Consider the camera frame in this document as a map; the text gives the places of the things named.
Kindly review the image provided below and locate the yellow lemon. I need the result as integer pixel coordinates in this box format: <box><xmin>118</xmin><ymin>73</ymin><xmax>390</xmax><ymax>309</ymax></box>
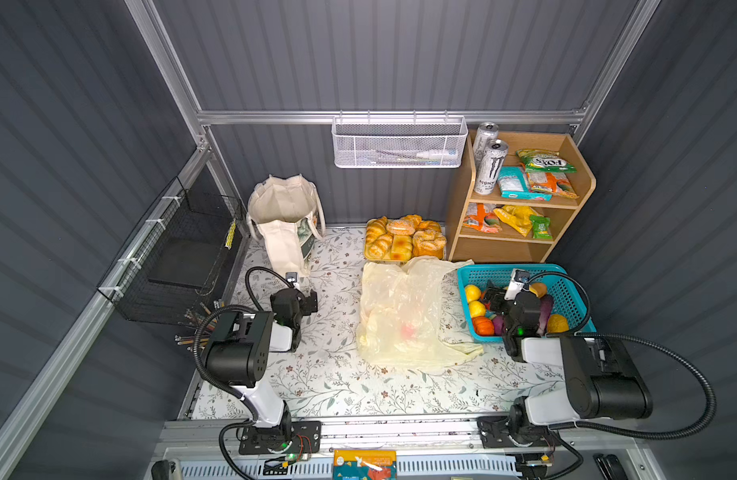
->
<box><xmin>465</xmin><ymin>285</ymin><xmax>483</xmax><ymax>303</ymax></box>
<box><xmin>469</xmin><ymin>300</ymin><xmax>487</xmax><ymax>319</ymax></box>

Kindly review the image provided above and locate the cream canvas tote bag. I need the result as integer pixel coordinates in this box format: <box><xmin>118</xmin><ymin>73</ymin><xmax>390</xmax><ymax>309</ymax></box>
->
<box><xmin>246</xmin><ymin>175</ymin><xmax>326</xmax><ymax>277</ymax></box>

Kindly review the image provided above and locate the yellow translucent plastic bag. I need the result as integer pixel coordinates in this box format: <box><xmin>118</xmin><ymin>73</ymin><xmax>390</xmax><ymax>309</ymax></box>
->
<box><xmin>356</xmin><ymin>256</ymin><xmax>484</xmax><ymax>370</ymax></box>

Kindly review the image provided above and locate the teal snack packet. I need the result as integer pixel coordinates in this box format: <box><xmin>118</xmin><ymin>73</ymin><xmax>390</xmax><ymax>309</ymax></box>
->
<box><xmin>498</xmin><ymin>166</ymin><xmax>552</xmax><ymax>202</ymax></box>

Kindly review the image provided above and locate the white Monster energy can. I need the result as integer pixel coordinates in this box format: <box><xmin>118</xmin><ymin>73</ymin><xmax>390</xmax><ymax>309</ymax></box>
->
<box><xmin>474</xmin><ymin>139</ymin><xmax>509</xmax><ymax>195</ymax></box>

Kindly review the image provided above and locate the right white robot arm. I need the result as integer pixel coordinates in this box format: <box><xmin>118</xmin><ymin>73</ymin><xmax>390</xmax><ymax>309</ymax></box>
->
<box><xmin>482</xmin><ymin>283</ymin><xmax>654</xmax><ymax>446</ymax></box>

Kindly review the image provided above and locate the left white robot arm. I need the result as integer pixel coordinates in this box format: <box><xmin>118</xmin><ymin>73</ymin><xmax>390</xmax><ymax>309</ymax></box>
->
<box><xmin>194</xmin><ymin>288</ymin><xmax>322</xmax><ymax>466</ymax></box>

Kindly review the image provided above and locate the purple eggplant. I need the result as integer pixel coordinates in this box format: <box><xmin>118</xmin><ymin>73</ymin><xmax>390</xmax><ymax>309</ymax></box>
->
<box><xmin>538</xmin><ymin>294</ymin><xmax>555</xmax><ymax>336</ymax></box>

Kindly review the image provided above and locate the orange toy pumpkin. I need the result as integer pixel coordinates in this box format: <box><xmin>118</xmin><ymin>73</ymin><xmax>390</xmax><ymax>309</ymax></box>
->
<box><xmin>472</xmin><ymin>316</ymin><xmax>496</xmax><ymax>337</ymax></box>

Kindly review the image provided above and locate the teal plastic basket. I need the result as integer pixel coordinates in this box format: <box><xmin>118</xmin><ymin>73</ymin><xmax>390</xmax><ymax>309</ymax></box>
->
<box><xmin>457</xmin><ymin>263</ymin><xmax>587</xmax><ymax>344</ymax></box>

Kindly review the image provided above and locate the small green snack packet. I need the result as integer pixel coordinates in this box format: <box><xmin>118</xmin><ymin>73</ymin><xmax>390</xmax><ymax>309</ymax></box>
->
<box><xmin>530</xmin><ymin>215</ymin><xmax>554</xmax><ymax>240</ymax></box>

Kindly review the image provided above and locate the bundle of pencils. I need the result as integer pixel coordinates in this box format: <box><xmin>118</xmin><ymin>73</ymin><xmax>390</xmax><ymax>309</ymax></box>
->
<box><xmin>174</xmin><ymin>302</ymin><xmax>218</xmax><ymax>351</ymax></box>

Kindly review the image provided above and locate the yellow snack packet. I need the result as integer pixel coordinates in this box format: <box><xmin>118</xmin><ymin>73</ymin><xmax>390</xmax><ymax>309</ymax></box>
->
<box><xmin>493</xmin><ymin>205</ymin><xmax>540</xmax><ymax>237</ymax></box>

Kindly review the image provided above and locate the orange red snack packet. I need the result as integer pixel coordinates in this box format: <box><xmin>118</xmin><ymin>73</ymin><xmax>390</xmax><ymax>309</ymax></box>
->
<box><xmin>463</xmin><ymin>203</ymin><xmax>502</xmax><ymax>234</ymax></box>

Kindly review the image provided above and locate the croissant bread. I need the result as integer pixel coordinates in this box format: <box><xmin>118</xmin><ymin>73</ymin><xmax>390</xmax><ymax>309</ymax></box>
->
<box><xmin>364</xmin><ymin>217</ymin><xmax>393</xmax><ymax>261</ymax></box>

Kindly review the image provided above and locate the yellow bread tray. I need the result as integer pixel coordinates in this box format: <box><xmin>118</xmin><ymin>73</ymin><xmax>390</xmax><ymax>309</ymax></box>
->
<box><xmin>364</xmin><ymin>215</ymin><xmax>447</xmax><ymax>263</ymax></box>

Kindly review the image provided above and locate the wooden shelf unit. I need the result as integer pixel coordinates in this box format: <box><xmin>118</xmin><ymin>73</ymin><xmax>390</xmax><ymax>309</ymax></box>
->
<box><xmin>445</xmin><ymin>132</ymin><xmax>597</xmax><ymax>263</ymax></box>

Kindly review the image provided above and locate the square yellow bread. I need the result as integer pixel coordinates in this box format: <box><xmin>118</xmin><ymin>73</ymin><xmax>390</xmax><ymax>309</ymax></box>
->
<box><xmin>390</xmin><ymin>235</ymin><xmax>414</xmax><ymax>262</ymax></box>

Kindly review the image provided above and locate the sugared round bun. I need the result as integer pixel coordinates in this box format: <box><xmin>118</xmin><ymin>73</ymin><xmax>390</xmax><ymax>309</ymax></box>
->
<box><xmin>387</xmin><ymin>218</ymin><xmax>417</xmax><ymax>236</ymax></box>

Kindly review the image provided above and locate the orange snack bag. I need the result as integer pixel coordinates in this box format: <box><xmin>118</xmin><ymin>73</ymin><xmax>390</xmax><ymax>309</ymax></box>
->
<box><xmin>527</xmin><ymin>171</ymin><xmax>579</xmax><ymax>199</ymax></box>

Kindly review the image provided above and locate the green snack bag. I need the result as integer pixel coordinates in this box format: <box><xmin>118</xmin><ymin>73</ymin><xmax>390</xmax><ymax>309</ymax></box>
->
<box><xmin>516</xmin><ymin>149</ymin><xmax>577</xmax><ymax>173</ymax></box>

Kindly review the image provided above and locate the colourful box at front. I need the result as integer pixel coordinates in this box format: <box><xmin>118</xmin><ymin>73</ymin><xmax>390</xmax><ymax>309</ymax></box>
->
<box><xmin>332</xmin><ymin>450</ymin><xmax>398</xmax><ymax>480</ymax></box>

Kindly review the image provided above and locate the toothpaste tube in basket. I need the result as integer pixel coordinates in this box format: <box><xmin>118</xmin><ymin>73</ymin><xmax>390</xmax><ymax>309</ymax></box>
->
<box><xmin>377</xmin><ymin>149</ymin><xmax>460</xmax><ymax>164</ymax></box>

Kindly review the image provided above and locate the rear silver drink can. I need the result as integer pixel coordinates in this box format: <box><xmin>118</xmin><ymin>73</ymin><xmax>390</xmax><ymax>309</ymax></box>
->
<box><xmin>474</xmin><ymin>122</ymin><xmax>499</xmax><ymax>164</ymax></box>

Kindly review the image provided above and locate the black wire wall basket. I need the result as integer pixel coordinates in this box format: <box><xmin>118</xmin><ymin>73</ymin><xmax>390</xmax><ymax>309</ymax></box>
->
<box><xmin>98</xmin><ymin>181</ymin><xmax>246</xmax><ymax>327</ymax></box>

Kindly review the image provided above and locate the white wire wall basket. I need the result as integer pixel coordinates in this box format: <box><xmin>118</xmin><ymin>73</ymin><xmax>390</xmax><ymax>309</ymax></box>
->
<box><xmin>330</xmin><ymin>113</ymin><xmax>469</xmax><ymax>169</ymax></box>

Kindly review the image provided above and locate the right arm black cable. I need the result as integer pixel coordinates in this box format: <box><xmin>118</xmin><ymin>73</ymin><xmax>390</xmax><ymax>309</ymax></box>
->
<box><xmin>523</xmin><ymin>271</ymin><xmax>718</xmax><ymax>442</ymax></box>

